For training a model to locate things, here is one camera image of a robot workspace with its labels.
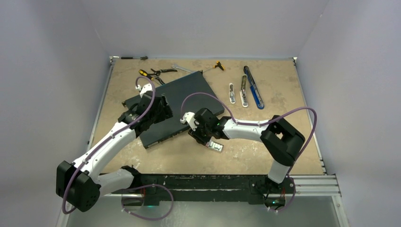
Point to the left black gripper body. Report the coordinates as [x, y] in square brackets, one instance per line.
[162, 113]

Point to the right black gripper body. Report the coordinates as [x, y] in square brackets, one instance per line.
[202, 134]

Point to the white stapler part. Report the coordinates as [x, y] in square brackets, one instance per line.
[231, 93]

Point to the blue stapler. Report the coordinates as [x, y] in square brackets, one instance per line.
[254, 90]

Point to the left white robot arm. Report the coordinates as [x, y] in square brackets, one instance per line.
[80, 183]

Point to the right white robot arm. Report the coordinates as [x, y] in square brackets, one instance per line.
[283, 141]

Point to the silver wrench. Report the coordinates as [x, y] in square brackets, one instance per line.
[175, 66]

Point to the small yellow black screwdriver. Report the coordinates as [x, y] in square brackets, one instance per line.
[217, 65]

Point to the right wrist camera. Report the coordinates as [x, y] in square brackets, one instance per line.
[188, 118]

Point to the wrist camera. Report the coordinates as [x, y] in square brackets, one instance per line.
[147, 89]
[188, 118]

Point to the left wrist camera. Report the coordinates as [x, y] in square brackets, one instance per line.
[147, 89]

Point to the black handled cutters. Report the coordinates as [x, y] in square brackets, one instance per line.
[163, 71]

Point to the black tool at wall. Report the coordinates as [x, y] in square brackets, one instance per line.
[133, 58]

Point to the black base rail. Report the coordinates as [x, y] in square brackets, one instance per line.
[253, 189]

